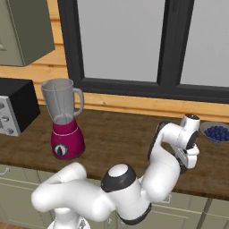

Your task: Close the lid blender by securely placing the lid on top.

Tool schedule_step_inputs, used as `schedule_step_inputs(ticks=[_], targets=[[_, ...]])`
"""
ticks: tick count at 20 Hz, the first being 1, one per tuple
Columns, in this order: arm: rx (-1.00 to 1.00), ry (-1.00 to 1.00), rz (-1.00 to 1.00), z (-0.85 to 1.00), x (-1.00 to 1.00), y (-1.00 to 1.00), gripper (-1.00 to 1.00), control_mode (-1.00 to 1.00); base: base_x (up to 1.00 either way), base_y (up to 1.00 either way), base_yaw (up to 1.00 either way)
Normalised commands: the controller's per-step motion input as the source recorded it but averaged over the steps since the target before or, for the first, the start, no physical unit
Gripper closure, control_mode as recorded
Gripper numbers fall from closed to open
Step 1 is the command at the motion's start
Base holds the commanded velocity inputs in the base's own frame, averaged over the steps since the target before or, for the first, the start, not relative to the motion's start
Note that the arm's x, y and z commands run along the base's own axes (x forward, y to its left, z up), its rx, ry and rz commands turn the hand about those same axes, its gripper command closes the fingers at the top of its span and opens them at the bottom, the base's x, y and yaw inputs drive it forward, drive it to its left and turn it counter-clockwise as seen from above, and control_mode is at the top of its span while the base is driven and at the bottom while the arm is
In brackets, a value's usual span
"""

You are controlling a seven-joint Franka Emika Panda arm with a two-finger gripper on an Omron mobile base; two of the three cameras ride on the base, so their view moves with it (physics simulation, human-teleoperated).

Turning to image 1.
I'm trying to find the olive green wall cupboard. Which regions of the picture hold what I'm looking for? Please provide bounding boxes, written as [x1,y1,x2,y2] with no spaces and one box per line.
[0,0,56,67]

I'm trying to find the dark framed window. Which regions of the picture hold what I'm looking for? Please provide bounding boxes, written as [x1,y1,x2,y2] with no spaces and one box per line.
[56,0,229,105]

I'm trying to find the magenta blender with grey jar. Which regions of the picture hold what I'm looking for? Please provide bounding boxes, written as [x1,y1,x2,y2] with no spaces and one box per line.
[40,78,87,161]

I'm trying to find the heap of blueberries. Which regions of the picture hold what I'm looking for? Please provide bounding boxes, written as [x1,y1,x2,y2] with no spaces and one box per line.
[205,125,229,142]

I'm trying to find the black and silver toaster oven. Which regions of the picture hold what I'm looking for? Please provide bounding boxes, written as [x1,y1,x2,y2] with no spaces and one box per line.
[0,77,41,138]

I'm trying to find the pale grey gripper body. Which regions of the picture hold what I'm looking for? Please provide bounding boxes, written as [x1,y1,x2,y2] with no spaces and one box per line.
[174,143,200,174]

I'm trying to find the grey bowl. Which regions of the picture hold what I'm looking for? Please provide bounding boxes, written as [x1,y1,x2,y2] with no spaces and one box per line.
[199,121,229,145]

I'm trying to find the olive green cupboard door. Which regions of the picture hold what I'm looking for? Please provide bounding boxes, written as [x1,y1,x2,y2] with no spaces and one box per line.
[0,178,55,229]

